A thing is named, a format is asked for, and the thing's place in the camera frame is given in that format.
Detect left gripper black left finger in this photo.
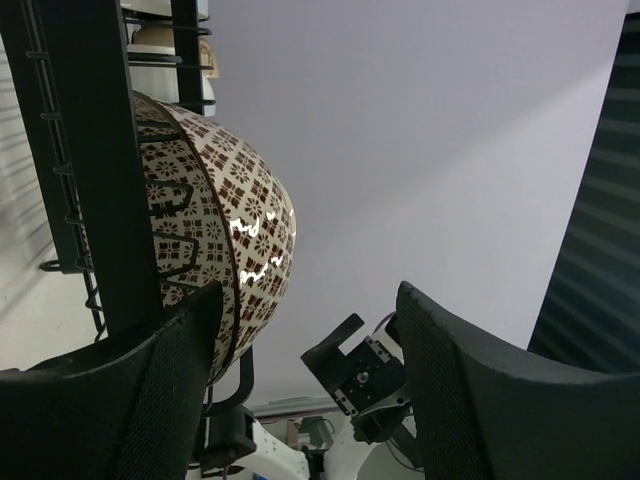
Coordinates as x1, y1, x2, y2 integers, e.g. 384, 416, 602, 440
1, 282, 223, 479

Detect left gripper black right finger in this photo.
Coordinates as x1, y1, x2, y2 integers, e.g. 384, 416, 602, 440
396, 282, 639, 479

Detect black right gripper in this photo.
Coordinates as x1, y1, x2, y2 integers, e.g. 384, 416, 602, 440
301, 313, 411, 444

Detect brown patterned ceramic bowl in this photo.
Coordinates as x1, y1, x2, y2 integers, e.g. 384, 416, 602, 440
134, 92, 297, 383

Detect beige bowl middle row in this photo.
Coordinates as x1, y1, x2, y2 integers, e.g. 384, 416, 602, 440
127, 21, 219, 116

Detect white bowl back row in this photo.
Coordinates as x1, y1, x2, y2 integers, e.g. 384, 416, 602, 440
120, 0, 209, 20

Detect black wire dish rack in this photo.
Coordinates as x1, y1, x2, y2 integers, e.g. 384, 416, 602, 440
0, 0, 256, 416

